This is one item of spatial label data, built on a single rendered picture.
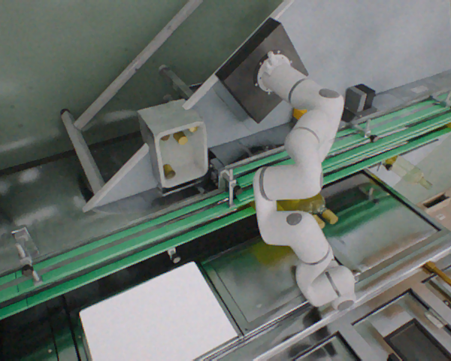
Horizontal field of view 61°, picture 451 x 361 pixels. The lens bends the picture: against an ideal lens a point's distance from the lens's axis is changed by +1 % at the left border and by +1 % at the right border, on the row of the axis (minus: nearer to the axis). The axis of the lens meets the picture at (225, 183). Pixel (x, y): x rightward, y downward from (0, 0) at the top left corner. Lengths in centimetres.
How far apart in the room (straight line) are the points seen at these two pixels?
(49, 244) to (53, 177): 65
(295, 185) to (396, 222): 87
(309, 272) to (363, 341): 38
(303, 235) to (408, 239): 81
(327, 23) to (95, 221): 105
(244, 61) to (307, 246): 62
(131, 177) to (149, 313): 45
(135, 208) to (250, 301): 50
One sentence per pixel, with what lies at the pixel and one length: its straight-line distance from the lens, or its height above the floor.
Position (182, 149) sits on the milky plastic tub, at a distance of 133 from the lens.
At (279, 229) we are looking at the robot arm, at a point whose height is 131.
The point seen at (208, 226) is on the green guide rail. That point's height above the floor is 95.
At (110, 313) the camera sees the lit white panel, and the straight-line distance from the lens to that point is 132.
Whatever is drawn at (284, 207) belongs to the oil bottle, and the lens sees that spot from 136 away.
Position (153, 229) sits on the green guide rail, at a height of 93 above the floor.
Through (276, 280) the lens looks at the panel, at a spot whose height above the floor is 120.
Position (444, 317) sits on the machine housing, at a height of 156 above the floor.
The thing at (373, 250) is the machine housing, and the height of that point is 125.
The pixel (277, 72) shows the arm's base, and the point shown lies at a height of 88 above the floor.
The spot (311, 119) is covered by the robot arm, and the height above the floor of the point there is 116.
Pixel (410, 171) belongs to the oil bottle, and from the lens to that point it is 184.
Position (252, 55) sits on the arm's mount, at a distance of 124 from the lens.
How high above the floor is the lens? 178
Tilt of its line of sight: 41 degrees down
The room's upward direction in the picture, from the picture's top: 140 degrees clockwise
